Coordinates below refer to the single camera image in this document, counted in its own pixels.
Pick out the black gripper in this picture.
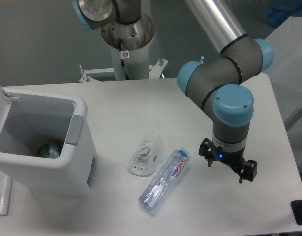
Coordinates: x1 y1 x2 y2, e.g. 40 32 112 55
199 138 258 184

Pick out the white open trash can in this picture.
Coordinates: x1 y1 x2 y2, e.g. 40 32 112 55
0 85 96 196

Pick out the black pedestal cable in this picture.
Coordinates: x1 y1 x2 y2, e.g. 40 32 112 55
118 38 130 81

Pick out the white cabinet at right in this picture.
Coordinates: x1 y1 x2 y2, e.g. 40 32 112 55
265 17 302 130

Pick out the black device at edge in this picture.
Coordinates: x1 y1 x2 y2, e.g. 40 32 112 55
291 200 302 225

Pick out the blue object top right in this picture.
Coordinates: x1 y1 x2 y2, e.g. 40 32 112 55
267 0 302 28

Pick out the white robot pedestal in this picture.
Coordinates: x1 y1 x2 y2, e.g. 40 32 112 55
79 13 168 82

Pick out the trash inside bin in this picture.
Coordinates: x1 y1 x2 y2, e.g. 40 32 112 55
37 138 64 159

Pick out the clear plastic water bottle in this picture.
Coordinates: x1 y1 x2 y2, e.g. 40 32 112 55
138 147 190 212

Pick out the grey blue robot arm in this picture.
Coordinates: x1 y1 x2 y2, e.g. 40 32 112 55
72 0 273 181

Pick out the white plastic package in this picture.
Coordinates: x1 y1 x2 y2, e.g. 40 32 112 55
127 130 165 177

